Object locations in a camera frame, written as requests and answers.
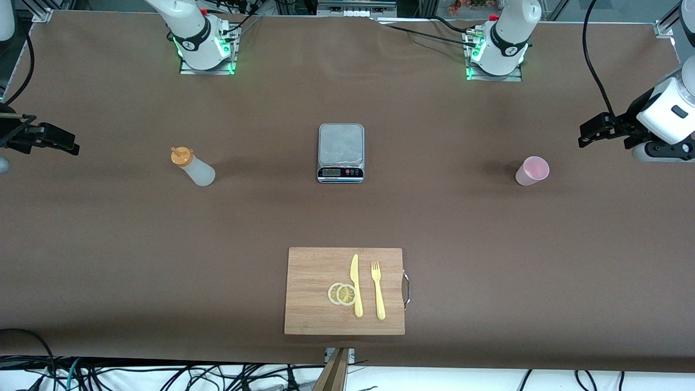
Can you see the yellow plastic knife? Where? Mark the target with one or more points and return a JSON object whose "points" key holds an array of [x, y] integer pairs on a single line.
{"points": [[354, 271]]}

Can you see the yellow plastic fork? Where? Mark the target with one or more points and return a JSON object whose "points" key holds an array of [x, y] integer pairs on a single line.
{"points": [[380, 304]]}

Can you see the small metal post bracket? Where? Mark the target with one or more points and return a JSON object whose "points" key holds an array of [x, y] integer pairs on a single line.
{"points": [[352, 355]]}

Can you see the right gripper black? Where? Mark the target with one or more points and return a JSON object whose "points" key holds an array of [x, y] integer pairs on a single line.
{"points": [[11, 132]]}

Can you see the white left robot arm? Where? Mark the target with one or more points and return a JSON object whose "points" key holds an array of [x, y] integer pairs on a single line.
{"points": [[507, 38]]}

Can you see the silver digital kitchen scale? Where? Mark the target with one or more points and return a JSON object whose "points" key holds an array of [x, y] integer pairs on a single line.
{"points": [[340, 144]]}

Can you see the orange-capped squeeze bottle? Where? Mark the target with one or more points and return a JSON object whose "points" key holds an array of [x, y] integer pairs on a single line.
{"points": [[198, 172]]}

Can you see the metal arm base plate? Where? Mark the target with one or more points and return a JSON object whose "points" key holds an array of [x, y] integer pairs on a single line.
{"points": [[187, 69], [510, 77]]}

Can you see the orange flower decoration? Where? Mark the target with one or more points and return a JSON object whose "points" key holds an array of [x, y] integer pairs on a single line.
{"points": [[456, 6]]}

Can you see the white power strip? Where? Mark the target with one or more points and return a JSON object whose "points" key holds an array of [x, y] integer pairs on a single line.
{"points": [[355, 12]]}

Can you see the brown table cover sheet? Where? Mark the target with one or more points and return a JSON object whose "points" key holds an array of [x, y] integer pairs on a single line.
{"points": [[163, 260]]}

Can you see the wooden cutting board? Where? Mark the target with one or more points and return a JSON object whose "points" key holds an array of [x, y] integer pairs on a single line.
{"points": [[309, 282]]}

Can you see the pink plastic cup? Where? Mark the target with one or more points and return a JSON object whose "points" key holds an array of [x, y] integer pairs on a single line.
{"points": [[529, 174]]}

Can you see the aluminium frame corner bracket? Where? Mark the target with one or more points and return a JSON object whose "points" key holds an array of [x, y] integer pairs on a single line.
{"points": [[663, 28], [42, 15]]}

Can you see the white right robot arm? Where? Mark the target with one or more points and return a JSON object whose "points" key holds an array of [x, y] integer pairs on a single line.
{"points": [[190, 32]]}

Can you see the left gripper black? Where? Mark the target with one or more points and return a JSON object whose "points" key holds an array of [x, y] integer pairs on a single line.
{"points": [[633, 114]]}

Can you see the lemon slice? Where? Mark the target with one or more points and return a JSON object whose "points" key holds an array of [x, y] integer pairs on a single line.
{"points": [[346, 295], [332, 294]]}

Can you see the wooden post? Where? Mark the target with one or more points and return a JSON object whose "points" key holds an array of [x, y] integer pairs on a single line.
{"points": [[334, 374]]}

